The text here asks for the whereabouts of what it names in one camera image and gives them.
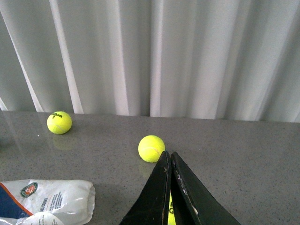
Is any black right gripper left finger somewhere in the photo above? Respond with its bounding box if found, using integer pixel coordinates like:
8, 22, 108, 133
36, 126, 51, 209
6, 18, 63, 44
120, 151, 172, 225

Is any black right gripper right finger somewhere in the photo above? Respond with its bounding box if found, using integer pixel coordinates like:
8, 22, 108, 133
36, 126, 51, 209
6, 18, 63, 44
171, 152, 239, 225

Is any clear Wilson tennis ball can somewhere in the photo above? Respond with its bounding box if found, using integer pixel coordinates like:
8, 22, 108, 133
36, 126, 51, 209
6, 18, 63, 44
0, 180, 95, 225

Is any Roland Garros tennis ball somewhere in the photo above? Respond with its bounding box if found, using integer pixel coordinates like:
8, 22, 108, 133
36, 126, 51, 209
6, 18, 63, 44
168, 193, 176, 225

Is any plain yellow tennis ball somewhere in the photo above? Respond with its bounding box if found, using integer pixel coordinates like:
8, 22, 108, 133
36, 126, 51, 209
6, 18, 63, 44
138, 135, 165, 163

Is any Wilson tennis ball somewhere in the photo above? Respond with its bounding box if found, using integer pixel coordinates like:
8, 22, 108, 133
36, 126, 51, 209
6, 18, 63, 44
46, 111, 72, 135

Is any white pleated curtain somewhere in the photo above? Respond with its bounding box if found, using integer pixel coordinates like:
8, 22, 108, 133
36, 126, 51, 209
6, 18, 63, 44
0, 0, 300, 122

